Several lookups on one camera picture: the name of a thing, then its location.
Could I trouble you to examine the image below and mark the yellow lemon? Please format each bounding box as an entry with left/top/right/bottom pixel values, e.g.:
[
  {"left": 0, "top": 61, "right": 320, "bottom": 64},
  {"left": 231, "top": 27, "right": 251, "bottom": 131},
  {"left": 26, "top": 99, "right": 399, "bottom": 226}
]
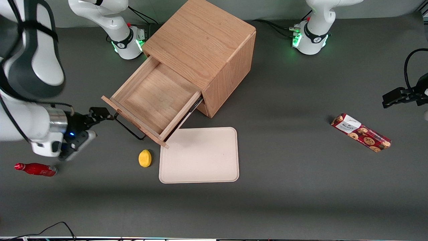
[{"left": 138, "top": 149, "right": 152, "bottom": 168}]

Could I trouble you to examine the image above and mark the beige rectangular tray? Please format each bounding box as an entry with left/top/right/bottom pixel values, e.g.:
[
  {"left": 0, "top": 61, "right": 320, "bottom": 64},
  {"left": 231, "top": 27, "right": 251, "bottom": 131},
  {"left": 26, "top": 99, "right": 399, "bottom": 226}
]
[{"left": 159, "top": 127, "right": 240, "bottom": 184}]

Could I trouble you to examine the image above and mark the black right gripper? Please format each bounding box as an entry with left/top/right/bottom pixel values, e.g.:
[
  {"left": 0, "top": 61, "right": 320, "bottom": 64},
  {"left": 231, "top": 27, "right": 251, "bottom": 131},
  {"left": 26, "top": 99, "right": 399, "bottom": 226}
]
[{"left": 60, "top": 107, "right": 114, "bottom": 162}]

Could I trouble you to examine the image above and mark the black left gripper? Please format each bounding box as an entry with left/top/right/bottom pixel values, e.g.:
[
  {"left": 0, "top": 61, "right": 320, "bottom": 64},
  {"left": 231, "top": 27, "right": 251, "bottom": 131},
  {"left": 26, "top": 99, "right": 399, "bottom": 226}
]
[{"left": 382, "top": 73, "right": 428, "bottom": 108}]

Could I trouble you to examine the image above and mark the wooden drawer cabinet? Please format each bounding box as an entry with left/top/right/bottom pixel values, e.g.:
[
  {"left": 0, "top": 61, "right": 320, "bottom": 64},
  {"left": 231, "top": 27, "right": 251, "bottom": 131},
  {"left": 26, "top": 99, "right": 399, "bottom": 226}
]
[{"left": 142, "top": 0, "right": 257, "bottom": 118}]

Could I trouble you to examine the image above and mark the red cookie box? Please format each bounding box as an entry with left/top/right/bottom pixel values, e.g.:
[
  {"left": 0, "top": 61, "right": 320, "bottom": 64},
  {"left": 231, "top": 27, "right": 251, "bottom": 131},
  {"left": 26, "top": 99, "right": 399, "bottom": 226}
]
[{"left": 331, "top": 113, "right": 392, "bottom": 153}]

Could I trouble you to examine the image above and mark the black looped cable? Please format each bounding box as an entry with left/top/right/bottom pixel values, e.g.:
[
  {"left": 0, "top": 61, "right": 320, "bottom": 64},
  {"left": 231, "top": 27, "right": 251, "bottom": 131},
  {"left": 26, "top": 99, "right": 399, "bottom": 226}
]
[{"left": 404, "top": 48, "right": 428, "bottom": 91}]

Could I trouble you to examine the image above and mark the black base cable bundle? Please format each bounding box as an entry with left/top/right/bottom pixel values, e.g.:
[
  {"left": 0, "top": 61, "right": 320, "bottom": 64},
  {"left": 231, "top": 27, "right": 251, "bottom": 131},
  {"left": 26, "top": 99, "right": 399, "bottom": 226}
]
[{"left": 255, "top": 18, "right": 301, "bottom": 38}]

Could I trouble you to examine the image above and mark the red drink bottle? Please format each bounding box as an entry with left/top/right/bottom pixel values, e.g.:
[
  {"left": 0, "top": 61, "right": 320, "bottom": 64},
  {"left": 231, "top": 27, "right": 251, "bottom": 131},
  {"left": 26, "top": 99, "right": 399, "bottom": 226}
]
[{"left": 14, "top": 163, "right": 58, "bottom": 177}]

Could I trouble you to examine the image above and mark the thin black cable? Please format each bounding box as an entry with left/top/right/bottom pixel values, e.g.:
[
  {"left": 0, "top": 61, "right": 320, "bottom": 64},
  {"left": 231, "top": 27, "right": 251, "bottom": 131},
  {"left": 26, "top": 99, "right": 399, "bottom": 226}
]
[{"left": 9, "top": 221, "right": 77, "bottom": 240}]

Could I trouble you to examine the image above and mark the grey table mat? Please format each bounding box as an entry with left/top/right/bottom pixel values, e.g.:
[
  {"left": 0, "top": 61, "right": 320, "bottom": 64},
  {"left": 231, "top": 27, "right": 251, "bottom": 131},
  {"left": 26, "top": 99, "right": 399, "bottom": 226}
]
[{"left": 0, "top": 13, "right": 428, "bottom": 240}]

